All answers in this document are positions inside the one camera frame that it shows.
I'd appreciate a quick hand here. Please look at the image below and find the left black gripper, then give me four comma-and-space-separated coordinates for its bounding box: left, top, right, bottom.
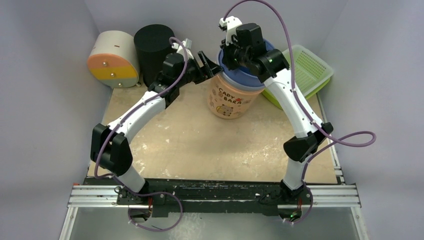
176, 52, 222, 88

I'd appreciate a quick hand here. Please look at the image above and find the large blue bucket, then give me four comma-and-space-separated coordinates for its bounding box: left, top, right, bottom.
217, 49, 265, 87

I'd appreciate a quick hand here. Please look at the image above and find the orange cartoon bucket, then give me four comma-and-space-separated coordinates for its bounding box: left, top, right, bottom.
206, 74, 263, 120

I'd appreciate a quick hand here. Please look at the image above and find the black ribbed bucket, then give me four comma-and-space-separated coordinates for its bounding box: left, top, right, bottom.
133, 24, 175, 87

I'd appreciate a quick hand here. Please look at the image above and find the grey bucket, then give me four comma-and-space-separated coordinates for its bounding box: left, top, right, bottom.
219, 72, 266, 93

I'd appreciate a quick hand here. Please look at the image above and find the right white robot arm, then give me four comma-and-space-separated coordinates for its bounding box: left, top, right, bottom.
219, 18, 334, 204

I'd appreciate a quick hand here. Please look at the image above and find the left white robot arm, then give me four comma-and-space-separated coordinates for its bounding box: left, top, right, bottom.
90, 51, 224, 205

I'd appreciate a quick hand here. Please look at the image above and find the green white strainer basket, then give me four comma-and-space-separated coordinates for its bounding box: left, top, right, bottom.
261, 44, 335, 111

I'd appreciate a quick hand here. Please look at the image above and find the beige drum orange yellow face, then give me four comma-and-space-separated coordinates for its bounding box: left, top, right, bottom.
87, 30, 140, 89

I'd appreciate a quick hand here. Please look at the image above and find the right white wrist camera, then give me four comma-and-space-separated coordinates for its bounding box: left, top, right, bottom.
219, 16, 242, 46

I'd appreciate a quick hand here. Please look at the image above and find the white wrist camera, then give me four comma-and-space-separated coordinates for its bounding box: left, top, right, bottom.
172, 38, 194, 59
219, 16, 242, 46

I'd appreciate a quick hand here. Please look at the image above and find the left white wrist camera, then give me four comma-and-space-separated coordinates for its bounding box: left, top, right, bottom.
172, 38, 194, 59

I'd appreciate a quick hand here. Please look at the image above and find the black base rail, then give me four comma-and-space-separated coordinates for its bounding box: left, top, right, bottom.
83, 178, 313, 219

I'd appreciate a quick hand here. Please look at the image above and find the aluminium frame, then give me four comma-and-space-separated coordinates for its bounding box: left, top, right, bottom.
60, 93, 361, 240

